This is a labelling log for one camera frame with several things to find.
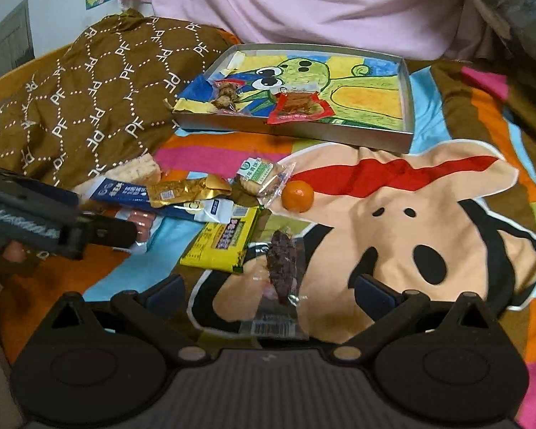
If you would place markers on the person's left hand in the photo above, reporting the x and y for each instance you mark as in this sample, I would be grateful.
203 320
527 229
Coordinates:
15 252

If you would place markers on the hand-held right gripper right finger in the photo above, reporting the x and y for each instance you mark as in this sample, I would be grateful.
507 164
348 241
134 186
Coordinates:
375 297

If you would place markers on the clear dark jerky packet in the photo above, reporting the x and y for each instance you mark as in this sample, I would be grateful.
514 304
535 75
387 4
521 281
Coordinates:
279 272

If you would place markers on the pink sheet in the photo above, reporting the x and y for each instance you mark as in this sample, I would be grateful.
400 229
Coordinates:
317 4

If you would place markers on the red snack packet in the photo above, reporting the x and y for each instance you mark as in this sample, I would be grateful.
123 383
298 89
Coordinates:
295 106

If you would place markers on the puffed rice bar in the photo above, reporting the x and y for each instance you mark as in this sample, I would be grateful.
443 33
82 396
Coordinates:
136 170

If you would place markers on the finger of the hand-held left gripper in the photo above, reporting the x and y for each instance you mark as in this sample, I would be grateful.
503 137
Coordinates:
111 232

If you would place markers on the shallow grey cartoon-lined tray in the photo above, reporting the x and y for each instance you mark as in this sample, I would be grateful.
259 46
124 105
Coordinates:
339 98

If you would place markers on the clear bag of clothes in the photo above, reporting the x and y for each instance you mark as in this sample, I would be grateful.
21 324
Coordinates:
513 4

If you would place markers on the blue and white packet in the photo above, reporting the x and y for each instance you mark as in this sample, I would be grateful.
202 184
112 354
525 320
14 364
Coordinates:
120 194

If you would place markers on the clear brown snack packet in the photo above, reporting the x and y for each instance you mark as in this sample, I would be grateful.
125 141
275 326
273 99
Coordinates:
227 94

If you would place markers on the colourful cartoon blanket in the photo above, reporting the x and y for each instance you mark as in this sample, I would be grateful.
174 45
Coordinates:
384 214

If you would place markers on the gold foil snack packet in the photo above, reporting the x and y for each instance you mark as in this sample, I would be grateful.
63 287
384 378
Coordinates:
183 190

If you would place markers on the yellow snack packet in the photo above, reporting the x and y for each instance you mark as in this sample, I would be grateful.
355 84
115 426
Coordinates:
221 241

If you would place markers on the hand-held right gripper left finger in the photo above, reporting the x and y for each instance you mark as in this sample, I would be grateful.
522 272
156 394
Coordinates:
165 297

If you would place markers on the green label biscuit packet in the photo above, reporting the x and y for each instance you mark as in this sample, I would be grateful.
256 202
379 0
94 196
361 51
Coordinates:
259 178

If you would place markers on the clear sausage packet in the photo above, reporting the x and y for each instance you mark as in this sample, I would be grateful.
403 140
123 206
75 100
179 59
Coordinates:
140 228

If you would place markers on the grey wall panel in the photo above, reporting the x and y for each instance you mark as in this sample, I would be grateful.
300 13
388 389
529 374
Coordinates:
9 42

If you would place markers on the orange tangerine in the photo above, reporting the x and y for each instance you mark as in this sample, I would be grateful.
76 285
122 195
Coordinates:
297 195

